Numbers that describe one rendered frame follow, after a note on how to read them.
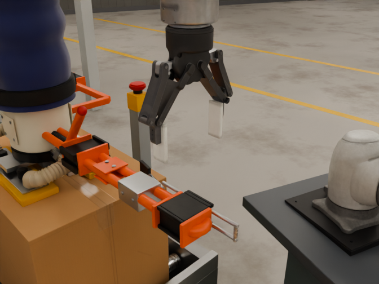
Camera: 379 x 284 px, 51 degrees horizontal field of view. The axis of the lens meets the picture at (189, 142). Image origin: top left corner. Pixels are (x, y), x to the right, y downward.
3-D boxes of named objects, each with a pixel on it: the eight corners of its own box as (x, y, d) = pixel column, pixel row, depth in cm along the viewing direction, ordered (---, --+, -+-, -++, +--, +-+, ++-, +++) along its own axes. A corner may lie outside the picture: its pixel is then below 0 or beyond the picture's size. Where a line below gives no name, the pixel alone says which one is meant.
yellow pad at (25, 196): (-24, 160, 120) (-28, 146, 117) (8, 150, 126) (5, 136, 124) (22, 208, 98) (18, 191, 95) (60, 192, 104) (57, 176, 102)
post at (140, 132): (139, 274, 206) (126, 92, 162) (149, 268, 210) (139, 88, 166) (148, 282, 201) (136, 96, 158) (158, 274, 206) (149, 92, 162)
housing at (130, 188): (117, 199, 83) (115, 181, 81) (142, 187, 88) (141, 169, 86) (137, 213, 79) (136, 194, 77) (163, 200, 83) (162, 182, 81)
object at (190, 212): (151, 227, 74) (150, 205, 72) (180, 211, 79) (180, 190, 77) (182, 249, 69) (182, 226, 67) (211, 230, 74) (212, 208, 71)
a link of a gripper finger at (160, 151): (167, 124, 62) (163, 125, 62) (168, 162, 65) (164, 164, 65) (154, 118, 64) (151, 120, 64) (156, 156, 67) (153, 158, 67)
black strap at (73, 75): (-24, 92, 108) (-28, 78, 106) (54, 75, 123) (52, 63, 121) (8, 114, 94) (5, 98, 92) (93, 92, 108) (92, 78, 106)
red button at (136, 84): (126, 92, 162) (125, 83, 160) (139, 88, 167) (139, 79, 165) (136, 96, 158) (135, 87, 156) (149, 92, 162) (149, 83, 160)
